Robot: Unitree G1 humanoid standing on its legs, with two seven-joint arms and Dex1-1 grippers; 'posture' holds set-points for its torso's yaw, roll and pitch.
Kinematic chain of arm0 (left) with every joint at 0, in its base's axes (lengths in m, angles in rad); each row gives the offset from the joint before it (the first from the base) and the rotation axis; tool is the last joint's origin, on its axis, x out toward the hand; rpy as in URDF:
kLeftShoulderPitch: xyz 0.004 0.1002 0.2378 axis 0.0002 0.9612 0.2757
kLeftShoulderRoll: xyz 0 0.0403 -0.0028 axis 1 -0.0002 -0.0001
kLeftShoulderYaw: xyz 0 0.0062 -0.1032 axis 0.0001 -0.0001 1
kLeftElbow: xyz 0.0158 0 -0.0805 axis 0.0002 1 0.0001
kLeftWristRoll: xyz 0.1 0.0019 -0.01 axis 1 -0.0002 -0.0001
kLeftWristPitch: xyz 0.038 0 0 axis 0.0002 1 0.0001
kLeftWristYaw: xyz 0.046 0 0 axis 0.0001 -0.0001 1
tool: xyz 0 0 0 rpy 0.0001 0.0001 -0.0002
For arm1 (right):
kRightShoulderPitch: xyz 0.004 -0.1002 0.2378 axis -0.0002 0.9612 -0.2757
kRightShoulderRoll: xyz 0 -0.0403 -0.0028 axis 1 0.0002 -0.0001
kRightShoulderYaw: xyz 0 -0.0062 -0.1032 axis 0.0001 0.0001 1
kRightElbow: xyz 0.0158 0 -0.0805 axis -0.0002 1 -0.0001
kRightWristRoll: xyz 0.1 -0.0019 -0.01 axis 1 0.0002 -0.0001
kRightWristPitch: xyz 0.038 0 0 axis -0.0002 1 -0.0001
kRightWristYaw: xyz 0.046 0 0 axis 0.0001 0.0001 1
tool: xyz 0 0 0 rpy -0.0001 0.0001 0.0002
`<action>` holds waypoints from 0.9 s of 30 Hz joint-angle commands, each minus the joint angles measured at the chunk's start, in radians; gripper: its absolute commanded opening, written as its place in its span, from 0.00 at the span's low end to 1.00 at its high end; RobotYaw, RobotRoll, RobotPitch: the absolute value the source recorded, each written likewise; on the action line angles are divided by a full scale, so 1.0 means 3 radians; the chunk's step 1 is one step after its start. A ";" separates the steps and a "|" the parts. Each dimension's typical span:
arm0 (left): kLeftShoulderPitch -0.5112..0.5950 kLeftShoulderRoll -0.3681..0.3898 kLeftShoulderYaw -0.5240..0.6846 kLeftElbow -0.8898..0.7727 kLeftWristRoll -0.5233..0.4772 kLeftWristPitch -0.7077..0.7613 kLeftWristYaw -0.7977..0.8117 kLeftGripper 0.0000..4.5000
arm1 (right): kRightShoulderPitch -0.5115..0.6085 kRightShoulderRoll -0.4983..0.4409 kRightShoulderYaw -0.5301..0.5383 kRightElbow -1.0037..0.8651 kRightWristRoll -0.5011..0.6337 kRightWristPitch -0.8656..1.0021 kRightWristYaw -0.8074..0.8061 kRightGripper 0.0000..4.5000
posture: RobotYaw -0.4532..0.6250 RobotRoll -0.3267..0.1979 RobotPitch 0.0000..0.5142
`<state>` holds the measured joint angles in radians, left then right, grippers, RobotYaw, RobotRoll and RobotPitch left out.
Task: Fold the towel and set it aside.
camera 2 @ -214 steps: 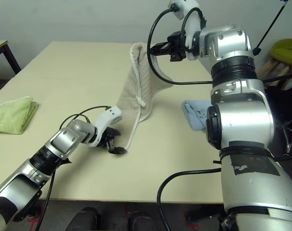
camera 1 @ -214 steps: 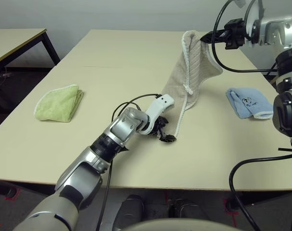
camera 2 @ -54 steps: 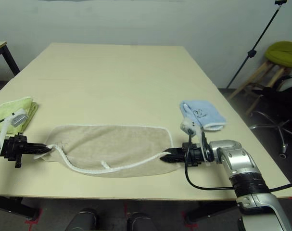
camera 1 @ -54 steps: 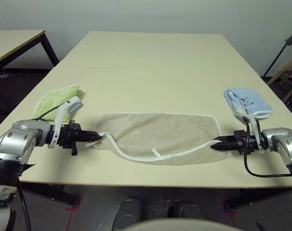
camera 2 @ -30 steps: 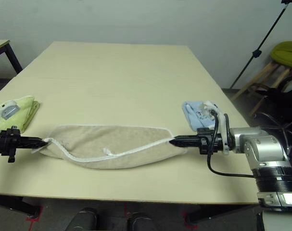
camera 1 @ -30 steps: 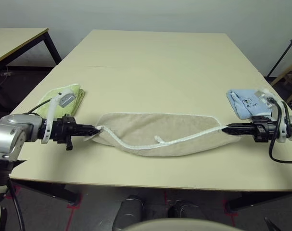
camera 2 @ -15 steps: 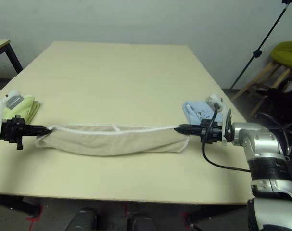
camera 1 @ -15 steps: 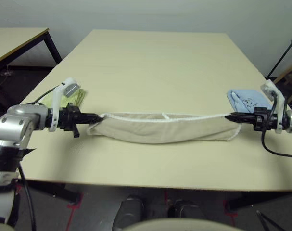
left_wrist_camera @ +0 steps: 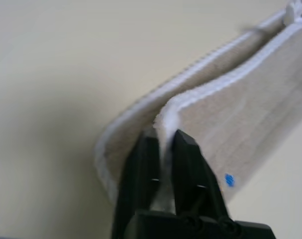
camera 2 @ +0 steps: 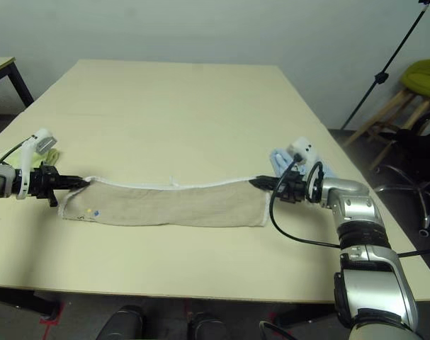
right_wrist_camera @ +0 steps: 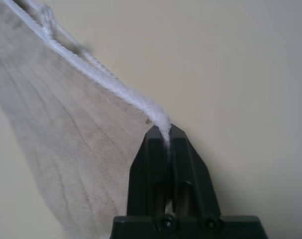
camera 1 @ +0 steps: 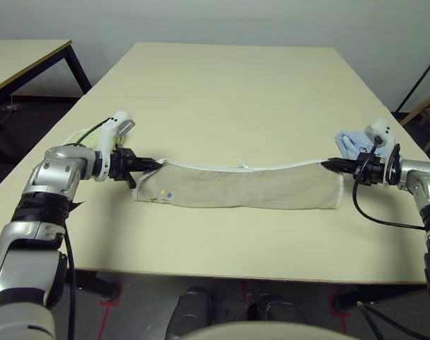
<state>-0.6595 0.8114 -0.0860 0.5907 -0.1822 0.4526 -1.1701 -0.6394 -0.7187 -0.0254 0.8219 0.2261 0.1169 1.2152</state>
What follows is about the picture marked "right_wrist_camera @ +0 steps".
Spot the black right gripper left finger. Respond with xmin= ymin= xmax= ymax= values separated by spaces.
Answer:
xmin=127 ymin=124 xmax=171 ymax=217

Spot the beige towel with white trim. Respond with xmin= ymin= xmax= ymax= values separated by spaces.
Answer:
xmin=0 ymin=0 xmax=173 ymax=239

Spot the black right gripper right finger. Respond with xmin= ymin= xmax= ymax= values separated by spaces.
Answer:
xmin=168 ymin=123 xmax=221 ymax=218

